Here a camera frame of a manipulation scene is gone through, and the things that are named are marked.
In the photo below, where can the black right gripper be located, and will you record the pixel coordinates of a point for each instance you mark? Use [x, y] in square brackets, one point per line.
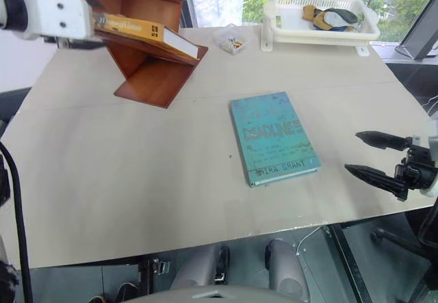
[412, 173]

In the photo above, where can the yellow book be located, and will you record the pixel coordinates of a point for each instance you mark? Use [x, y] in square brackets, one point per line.
[143, 33]

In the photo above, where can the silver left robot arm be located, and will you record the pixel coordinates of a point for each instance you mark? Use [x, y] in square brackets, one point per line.
[12, 7]

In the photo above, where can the wooden bookshelf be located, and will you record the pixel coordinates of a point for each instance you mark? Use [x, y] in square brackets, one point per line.
[154, 80]

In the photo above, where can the teal hardcover book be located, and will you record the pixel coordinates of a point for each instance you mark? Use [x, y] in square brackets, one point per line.
[273, 139]

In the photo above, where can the black chair base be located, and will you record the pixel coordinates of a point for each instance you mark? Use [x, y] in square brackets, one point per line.
[397, 241]

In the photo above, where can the white plastic basket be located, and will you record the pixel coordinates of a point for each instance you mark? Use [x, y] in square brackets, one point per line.
[321, 31]

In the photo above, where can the grey robot leg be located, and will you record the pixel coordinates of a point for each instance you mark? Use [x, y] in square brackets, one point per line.
[285, 269]
[202, 265]

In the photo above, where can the small clear plastic box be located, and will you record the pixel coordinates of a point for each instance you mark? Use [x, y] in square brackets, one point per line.
[232, 39]

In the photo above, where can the yellow and dark gloves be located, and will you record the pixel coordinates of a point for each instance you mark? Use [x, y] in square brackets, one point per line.
[330, 17]

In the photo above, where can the grey robot torso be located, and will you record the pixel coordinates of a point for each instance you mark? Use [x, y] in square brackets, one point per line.
[212, 295]

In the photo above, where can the small metal latch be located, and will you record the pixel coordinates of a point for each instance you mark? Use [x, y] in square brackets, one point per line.
[161, 267]

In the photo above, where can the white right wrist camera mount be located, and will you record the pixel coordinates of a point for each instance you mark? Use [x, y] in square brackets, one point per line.
[433, 139]

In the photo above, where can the black table frame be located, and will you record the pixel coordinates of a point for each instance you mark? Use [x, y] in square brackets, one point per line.
[345, 262]

